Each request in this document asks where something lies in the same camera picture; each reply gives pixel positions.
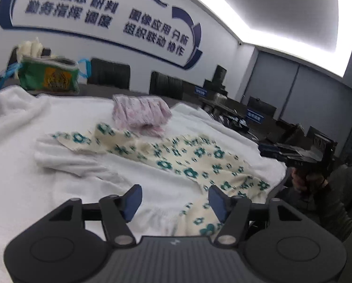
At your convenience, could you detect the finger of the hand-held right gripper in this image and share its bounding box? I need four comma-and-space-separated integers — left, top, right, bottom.
284, 150, 314, 169

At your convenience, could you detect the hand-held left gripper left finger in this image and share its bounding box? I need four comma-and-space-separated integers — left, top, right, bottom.
48, 184, 143, 246

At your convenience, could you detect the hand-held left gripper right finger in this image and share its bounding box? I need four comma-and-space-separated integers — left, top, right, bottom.
208, 185, 304, 246

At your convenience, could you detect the cream garment with green flowers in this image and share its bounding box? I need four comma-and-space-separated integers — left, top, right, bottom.
50, 122, 271, 238

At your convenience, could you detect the white garment with elastic waist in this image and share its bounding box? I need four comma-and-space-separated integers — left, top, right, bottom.
34, 140, 123, 183

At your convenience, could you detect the person's right forearm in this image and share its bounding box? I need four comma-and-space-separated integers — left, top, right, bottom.
277, 163, 352, 242

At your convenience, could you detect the person's right hand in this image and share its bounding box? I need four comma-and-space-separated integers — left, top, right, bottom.
292, 167, 332, 193

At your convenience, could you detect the grey window blind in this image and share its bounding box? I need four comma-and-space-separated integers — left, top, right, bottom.
257, 50, 352, 130

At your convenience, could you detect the black desk monitor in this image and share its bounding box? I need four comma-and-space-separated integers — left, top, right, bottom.
248, 96, 277, 117

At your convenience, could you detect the pink floral garment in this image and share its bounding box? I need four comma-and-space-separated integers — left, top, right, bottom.
112, 94, 172, 137

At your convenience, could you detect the tall black monitor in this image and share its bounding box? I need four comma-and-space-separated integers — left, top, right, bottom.
214, 65, 227, 87

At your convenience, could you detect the white towel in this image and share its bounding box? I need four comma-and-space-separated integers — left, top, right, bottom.
0, 85, 288, 272

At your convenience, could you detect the cream cloth bundle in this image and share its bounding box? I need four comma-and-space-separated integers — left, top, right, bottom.
15, 37, 51, 62

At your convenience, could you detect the green bag with blue straps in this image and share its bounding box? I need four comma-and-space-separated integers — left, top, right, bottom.
0, 56, 92, 96

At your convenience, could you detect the blue wall lettering sign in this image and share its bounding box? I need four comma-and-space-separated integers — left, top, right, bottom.
0, 0, 203, 70

